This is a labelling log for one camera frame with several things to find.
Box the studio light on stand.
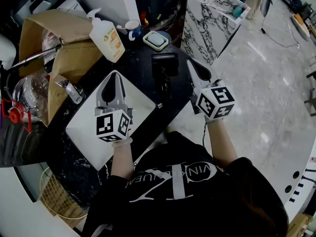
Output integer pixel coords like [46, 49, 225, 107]
[259, 0, 275, 34]

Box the person's right forearm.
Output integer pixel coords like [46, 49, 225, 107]
[206, 122, 237, 169]

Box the gold wire basket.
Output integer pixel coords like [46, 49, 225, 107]
[39, 166, 88, 220]

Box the dark storage cabinet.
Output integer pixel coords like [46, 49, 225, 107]
[132, 0, 190, 34]

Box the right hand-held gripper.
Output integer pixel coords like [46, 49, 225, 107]
[187, 59, 238, 122]

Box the black oven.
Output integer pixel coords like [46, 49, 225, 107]
[0, 122, 50, 167]

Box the pale blue soap bar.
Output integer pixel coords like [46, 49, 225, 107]
[148, 33, 165, 46]

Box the metal tube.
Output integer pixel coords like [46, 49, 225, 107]
[9, 44, 62, 70]

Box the white curved counter with holes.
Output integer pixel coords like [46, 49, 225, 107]
[281, 154, 316, 223]

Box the blue and white mug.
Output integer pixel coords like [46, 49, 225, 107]
[116, 20, 143, 41]

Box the pale green soap dish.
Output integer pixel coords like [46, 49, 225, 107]
[142, 30, 169, 52]

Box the brown cardboard box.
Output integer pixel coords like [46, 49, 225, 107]
[18, 8, 104, 128]

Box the clear water jug red handle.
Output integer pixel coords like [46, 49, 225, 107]
[1, 73, 50, 133]

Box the white pump soap bottle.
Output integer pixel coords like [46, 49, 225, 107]
[86, 7, 126, 64]

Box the small cardboard box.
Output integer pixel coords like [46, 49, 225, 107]
[287, 212, 313, 237]

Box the chrome faucet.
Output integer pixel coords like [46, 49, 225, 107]
[54, 79, 86, 105]

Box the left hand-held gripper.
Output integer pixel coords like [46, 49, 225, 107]
[94, 72, 134, 143]

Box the white marble cabinet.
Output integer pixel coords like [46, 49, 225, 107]
[180, 0, 251, 66]

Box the person's left forearm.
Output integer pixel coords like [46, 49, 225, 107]
[110, 143, 134, 180]

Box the person's black printed t-shirt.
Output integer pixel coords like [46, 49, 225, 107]
[82, 131, 289, 237]

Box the teal object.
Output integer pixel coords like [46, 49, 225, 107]
[232, 5, 245, 19]

